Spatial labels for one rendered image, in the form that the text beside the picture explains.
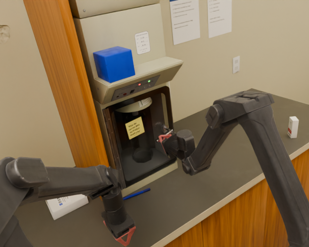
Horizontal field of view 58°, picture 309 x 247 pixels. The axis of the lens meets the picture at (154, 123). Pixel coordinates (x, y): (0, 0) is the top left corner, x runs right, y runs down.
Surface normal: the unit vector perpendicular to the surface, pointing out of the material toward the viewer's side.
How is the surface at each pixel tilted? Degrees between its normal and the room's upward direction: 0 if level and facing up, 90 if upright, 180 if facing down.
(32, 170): 70
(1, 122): 90
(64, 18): 90
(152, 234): 0
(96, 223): 0
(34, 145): 90
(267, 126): 54
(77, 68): 90
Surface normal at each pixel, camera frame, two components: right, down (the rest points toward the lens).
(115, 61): 0.55, 0.33
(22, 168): 0.88, -0.47
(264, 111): 0.23, -0.19
